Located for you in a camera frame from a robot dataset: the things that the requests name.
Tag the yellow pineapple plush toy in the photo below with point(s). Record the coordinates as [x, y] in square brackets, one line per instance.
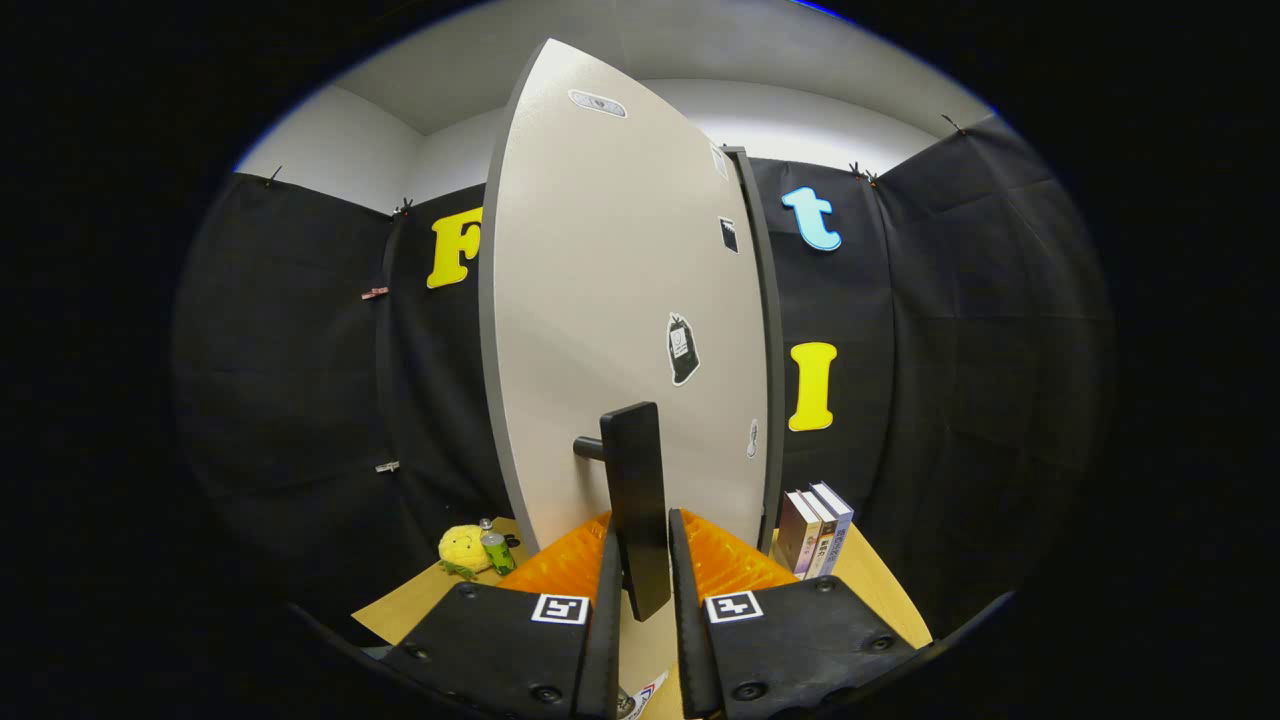
[462, 550]

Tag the green drink bottle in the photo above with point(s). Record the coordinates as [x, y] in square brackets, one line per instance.
[497, 552]

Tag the black clip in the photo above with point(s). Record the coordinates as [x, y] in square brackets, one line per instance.
[953, 124]
[272, 176]
[861, 173]
[403, 208]

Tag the black backdrop cloth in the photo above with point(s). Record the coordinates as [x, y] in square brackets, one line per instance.
[290, 400]

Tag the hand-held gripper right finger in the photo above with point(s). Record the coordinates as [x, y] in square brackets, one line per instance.
[790, 640]

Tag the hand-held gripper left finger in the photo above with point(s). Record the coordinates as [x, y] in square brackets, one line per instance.
[510, 650]

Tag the grey shoe cabinet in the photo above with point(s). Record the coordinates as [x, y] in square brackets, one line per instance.
[768, 330]

